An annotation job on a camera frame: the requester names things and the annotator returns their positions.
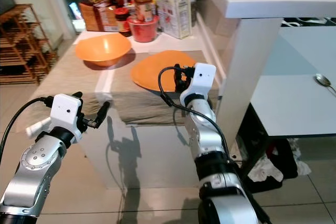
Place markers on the wooden slatted rack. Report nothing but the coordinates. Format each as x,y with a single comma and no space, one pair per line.
18,13

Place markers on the white crumpled cloth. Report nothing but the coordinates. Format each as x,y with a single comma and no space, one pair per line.
260,171

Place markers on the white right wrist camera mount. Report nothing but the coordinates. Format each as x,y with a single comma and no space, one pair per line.
202,80

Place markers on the red plastic container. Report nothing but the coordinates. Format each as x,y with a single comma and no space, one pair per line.
142,31

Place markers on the orange plate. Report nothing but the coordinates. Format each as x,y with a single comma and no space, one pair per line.
152,72

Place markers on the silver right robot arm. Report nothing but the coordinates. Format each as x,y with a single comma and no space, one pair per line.
205,129

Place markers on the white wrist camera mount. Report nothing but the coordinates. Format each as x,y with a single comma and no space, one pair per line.
65,111
202,80

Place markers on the metal spoon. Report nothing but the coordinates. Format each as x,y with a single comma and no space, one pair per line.
321,80

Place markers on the brown cardboard food box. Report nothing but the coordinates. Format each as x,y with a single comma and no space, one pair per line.
94,19

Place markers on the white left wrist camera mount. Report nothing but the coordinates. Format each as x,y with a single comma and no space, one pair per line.
65,111

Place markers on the white bar counter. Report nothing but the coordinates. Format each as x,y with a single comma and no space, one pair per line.
252,51

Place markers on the black laundry basket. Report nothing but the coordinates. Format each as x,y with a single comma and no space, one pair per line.
286,158

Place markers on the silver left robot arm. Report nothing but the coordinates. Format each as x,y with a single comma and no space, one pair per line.
31,182

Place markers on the orange bowl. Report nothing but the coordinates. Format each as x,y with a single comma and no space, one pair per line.
102,48

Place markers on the white carton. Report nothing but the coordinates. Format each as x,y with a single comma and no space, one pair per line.
172,11

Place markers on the brown jar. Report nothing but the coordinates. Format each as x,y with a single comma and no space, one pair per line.
143,9

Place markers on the small jar with red lid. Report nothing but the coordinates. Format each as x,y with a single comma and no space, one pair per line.
122,22

